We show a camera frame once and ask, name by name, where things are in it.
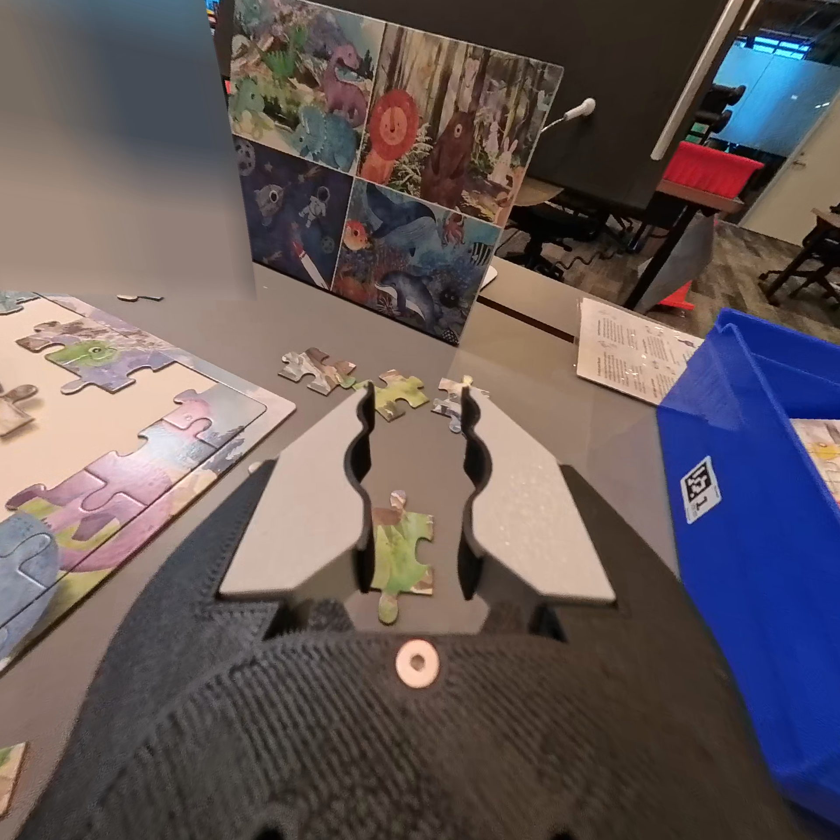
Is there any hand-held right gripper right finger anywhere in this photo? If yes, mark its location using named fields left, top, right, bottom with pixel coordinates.
left=458, top=386, right=618, bottom=605

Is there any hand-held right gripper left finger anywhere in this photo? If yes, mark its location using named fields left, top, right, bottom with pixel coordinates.
left=217, top=382, right=378, bottom=603

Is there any green tan puzzle piece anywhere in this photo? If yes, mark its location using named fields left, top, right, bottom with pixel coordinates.
left=369, top=490, right=437, bottom=626

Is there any purple dinosaur body puzzle piece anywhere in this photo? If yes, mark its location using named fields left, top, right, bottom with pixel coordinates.
left=82, top=427, right=217, bottom=519

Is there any dinosaur puzzle tray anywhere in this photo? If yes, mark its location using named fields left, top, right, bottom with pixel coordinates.
left=0, top=289, right=298, bottom=673

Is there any pink dinosaur head puzzle piece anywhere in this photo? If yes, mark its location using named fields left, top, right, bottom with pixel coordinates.
left=138, top=388, right=269, bottom=473

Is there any brown grey puzzle piece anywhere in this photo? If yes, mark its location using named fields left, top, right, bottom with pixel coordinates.
left=277, top=346, right=359, bottom=396

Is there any peach purple puzzle piece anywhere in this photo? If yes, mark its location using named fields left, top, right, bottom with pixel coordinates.
left=438, top=375, right=492, bottom=411

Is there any green yellow puzzle piece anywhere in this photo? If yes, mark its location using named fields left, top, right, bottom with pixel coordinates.
left=353, top=369, right=430, bottom=422

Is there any paper instruction sheet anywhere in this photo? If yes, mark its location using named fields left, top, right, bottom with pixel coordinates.
left=576, top=297, right=706, bottom=408

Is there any blue plastic bin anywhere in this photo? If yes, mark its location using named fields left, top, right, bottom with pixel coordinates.
left=656, top=307, right=840, bottom=828

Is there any blue dinosaur body puzzle piece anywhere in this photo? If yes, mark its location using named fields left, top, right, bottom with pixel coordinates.
left=0, top=511, right=63, bottom=651

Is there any puzzle board in bin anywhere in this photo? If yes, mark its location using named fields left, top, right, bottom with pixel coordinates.
left=787, top=416, right=840, bottom=506

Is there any black office chair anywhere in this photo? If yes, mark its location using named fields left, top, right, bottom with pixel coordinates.
left=758, top=223, right=840, bottom=309
left=508, top=197, right=605, bottom=277

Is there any wooden chair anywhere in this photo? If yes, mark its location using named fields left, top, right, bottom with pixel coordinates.
left=512, top=177, right=565, bottom=211

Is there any green dinosaur brown puzzle piece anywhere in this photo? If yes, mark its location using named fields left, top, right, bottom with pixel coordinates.
left=0, top=742, right=28, bottom=816

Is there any illustrated puzzle box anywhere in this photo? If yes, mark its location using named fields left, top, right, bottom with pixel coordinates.
left=226, top=0, right=565, bottom=347

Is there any red crate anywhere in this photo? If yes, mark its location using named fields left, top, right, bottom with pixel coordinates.
left=661, top=141, right=767, bottom=198

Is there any white door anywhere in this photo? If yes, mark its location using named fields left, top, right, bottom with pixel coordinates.
left=742, top=98, right=840, bottom=247

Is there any black machine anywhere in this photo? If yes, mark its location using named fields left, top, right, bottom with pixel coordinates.
left=692, top=84, right=748, bottom=139

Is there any black monitor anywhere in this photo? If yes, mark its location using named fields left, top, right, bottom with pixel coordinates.
left=341, top=0, right=756, bottom=212

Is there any white monitor cable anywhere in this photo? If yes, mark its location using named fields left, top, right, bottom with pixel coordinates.
left=538, top=97, right=598, bottom=135

